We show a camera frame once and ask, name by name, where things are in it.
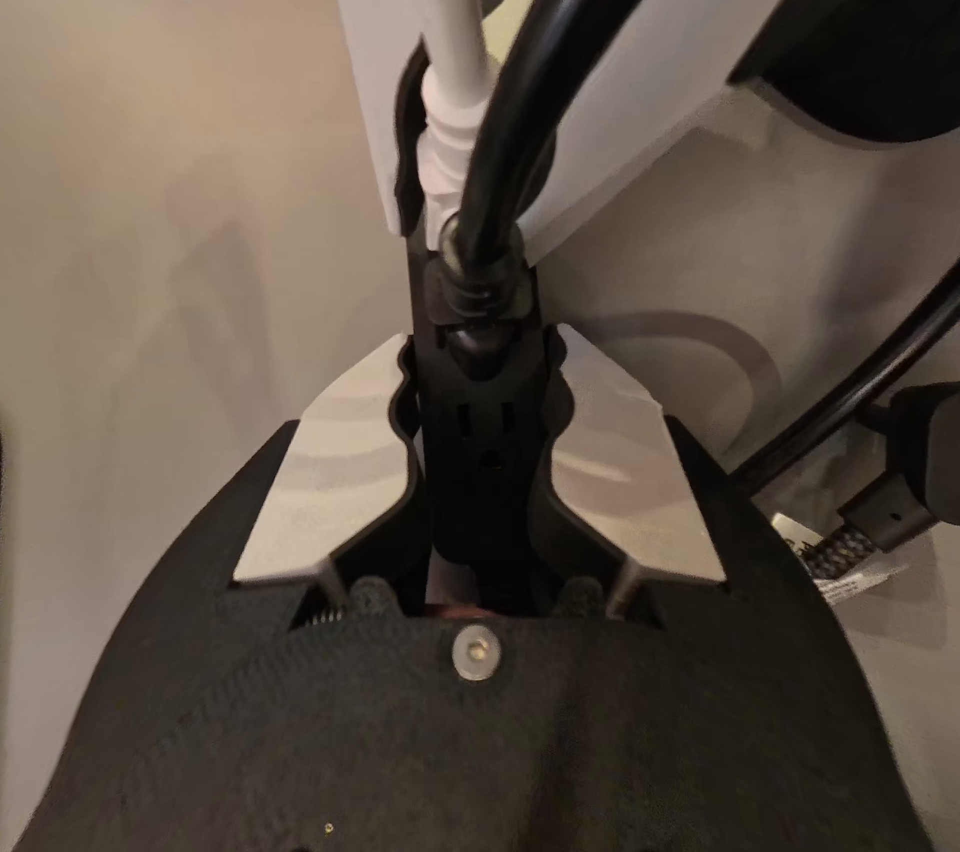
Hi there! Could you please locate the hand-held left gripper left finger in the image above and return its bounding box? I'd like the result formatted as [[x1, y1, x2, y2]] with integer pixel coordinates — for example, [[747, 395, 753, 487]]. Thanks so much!
[[232, 333, 430, 605]]

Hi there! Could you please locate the white cable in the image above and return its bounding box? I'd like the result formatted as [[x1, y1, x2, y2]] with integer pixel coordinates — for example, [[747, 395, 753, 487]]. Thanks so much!
[[416, 0, 496, 253]]

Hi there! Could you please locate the black power cable with plug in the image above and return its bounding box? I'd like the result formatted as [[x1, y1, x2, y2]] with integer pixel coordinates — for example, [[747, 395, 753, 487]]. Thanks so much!
[[423, 0, 960, 493]]

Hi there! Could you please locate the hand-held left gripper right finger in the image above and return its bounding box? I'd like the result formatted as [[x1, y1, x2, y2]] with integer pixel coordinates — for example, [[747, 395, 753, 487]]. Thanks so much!
[[528, 324, 729, 616]]

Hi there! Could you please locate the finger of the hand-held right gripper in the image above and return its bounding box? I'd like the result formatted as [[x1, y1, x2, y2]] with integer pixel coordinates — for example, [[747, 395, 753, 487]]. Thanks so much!
[[313, 0, 432, 239], [480, 0, 850, 268]]

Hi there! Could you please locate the black power strip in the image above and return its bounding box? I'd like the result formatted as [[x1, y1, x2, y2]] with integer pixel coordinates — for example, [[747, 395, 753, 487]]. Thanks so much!
[[405, 233, 564, 562]]

